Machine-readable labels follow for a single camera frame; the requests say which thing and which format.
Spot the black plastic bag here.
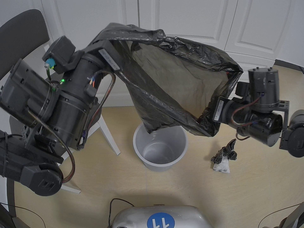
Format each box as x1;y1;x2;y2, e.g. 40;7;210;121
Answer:
91;23;244;137

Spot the crumpled black plastic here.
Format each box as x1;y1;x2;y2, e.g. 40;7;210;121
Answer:
211;138;238;165

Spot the black cable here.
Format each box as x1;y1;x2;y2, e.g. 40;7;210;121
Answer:
257;203;304;228
0;202;46;228
108;198;136;228

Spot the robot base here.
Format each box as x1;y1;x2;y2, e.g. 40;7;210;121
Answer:
112;204;212;228

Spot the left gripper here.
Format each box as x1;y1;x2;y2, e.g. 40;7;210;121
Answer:
45;40;120;150

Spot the white trash bin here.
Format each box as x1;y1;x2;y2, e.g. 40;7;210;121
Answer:
133;124;188;172

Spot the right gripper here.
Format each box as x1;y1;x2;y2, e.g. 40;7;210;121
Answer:
212;96;283;147

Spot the white wardrobe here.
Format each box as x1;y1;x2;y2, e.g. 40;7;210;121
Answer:
0;0;304;107

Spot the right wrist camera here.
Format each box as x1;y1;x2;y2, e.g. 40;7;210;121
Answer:
236;81;250;97

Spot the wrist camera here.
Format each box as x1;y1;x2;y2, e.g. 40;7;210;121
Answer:
42;35;82;74
236;81;250;97

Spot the dark grey white-legged chair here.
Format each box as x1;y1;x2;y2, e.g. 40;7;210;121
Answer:
0;9;121;194

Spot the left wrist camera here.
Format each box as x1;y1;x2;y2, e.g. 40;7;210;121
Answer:
42;35;82;74

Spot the white printed wrapper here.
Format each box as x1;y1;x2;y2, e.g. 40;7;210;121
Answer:
213;157;231;174

